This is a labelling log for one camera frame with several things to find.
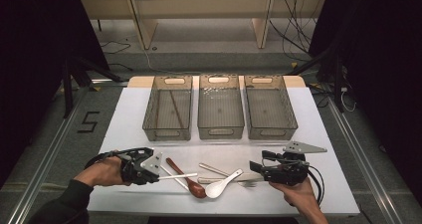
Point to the white ceramic spoon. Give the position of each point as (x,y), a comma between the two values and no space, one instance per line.
(215,189)

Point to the person's left hand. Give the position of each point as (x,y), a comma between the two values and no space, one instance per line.
(103,172)

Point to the beige wooden bench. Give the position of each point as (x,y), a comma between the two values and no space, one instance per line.
(205,5)

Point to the person's right hand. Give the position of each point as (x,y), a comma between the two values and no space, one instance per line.
(300,197)

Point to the transparent grey plastic bin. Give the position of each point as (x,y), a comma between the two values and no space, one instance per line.
(270,111)
(220,111)
(166,117)

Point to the brown wooden chopstick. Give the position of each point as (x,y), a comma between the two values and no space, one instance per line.
(175,108)
(177,111)

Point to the metal fork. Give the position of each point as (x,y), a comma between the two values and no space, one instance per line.
(212,169)

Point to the brown wooden spoon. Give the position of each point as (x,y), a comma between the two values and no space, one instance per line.
(198,191)

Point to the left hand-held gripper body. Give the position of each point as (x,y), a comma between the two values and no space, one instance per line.
(136,167)

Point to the black curtain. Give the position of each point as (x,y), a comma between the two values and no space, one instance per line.
(33,68)
(381,68)

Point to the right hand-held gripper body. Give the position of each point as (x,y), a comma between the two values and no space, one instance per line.
(287,172)

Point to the short metal floor rail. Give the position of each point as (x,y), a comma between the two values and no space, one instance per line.
(109,82)

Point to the black metal stand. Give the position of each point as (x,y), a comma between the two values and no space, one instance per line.
(337,81)
(68,91)

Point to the white chopstick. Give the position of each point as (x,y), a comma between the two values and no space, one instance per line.
(179,176)
(174,178)

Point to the white table cover sheet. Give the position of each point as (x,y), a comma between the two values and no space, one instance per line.
(132,117)

